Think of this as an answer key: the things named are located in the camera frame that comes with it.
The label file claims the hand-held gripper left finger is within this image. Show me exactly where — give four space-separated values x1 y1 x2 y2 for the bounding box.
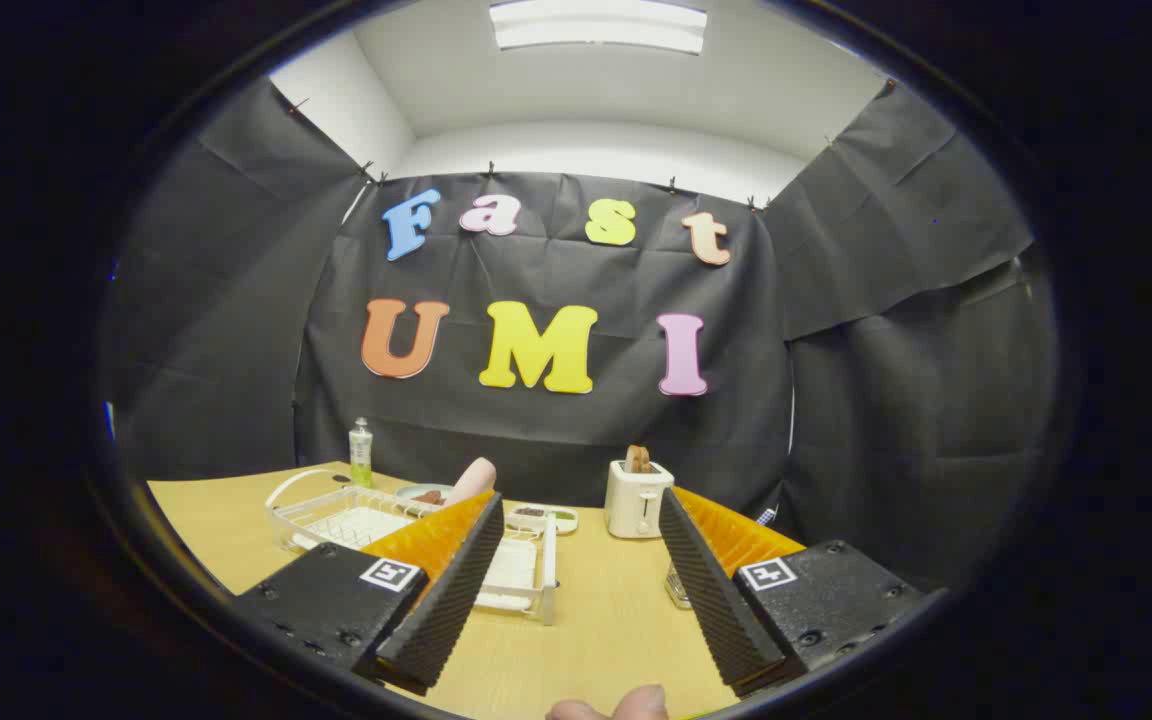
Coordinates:
233 490 505 698

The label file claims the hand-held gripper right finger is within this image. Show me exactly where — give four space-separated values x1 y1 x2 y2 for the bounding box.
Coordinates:
658 486 945 698

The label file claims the pink plate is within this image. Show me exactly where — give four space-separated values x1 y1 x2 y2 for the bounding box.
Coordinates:
444 457 497 509

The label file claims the white wire dish rack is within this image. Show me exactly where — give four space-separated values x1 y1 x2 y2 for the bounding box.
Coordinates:
265 468 558 626

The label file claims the white divided tray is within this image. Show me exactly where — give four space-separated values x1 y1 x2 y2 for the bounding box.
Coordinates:
508 504 579 535

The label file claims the white toaster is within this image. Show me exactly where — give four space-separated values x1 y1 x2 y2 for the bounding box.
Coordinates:
605 460 675 540

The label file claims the clear bottle with green liquid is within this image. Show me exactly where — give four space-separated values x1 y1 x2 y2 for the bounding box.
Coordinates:
349 417 374 488

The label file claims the black backdrop cloth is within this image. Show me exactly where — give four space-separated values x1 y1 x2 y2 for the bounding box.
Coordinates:
101 75 1062 591

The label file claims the ceiling light panel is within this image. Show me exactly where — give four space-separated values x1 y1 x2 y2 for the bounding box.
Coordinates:
489 0 708 55

